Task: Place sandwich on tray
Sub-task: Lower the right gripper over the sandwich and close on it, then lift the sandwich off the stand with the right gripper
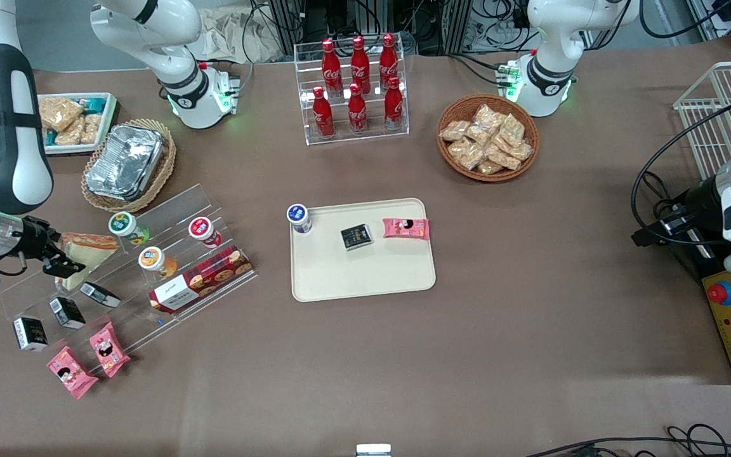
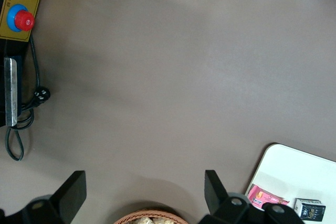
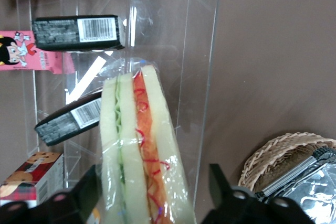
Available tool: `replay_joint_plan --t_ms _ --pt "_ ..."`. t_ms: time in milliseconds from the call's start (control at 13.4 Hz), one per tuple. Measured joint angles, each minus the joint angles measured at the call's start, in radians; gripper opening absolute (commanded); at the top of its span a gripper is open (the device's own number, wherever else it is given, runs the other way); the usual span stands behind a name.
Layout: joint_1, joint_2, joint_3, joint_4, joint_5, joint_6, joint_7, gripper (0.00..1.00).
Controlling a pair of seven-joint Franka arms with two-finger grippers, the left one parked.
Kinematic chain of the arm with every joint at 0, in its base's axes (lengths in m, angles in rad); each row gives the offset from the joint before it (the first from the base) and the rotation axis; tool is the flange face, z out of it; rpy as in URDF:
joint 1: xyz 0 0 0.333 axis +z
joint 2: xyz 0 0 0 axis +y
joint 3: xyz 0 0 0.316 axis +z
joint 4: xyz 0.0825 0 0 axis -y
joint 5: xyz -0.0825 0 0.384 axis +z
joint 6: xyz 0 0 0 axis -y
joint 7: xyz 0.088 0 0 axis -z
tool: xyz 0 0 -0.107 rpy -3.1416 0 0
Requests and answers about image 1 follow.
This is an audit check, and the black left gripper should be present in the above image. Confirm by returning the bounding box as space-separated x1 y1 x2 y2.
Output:
631 176 731 248

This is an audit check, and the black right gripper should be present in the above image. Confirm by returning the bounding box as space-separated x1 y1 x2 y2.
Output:
15 216 85 275

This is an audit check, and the triangle sandwich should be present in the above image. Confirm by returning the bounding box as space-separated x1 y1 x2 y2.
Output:
55 232 120 291

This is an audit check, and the white teal snack tray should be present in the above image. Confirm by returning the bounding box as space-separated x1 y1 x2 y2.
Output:
37 93 119 156

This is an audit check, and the beige plastic tray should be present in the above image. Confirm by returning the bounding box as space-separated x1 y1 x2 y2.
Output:
290 198 437 303

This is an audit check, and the black snack box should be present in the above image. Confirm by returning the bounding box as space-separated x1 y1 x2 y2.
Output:
13 316 49 352
341 224 374 251
79 282 122 309
49 296 86 330

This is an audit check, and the green lid gum bottle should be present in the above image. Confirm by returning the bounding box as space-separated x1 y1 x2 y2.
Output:
108 211 150 247

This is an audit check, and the orange lid gum bottle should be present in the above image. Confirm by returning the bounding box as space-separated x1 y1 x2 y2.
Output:
138 246 178 279

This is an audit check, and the silver foil container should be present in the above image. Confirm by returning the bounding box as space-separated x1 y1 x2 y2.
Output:
85 124 166 202

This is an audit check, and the pink snack packet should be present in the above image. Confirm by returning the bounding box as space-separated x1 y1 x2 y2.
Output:
89 322 131 379
382 218 431 241
46 346 99 400

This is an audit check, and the clear acrylic stepped shelf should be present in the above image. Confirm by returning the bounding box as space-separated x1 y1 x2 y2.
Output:
1 183 258 375

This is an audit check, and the oval wicker basket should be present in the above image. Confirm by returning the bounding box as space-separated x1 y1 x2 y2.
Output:
81 119 177 213

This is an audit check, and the red lid gum bottle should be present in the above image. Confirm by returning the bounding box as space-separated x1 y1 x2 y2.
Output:
188 216 223 248

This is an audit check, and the red plaid cookie box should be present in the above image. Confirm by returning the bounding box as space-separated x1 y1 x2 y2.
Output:
148 246 254 315

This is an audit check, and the round wicker basket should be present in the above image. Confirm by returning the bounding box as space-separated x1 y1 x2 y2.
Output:
436 94 541 183

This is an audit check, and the blue lid gum bottle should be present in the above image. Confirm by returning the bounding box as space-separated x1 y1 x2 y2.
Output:
286 203 313 235

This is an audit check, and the crumpled white cloth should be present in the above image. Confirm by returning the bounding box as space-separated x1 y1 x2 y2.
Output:
199 6 284 64

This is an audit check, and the red cola bottle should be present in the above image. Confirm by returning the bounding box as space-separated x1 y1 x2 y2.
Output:
346 81 369 135
312 86 334 139
350 35 371 95
379 33 399 89
321 38 343 97
383 76 404 131

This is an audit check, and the clear acrylic bottle rack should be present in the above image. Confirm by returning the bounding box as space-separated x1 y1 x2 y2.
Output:
294 35 410 147

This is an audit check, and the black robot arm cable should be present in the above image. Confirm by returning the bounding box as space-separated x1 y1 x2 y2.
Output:
631 102 731 248

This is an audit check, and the white wire basket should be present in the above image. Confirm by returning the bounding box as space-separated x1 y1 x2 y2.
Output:
673 60 731 182

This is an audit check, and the black loose cable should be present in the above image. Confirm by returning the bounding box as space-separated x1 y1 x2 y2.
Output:
527 424 731 457

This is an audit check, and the metal equipment rack with cables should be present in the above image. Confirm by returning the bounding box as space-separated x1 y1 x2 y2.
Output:
267 0 531 58

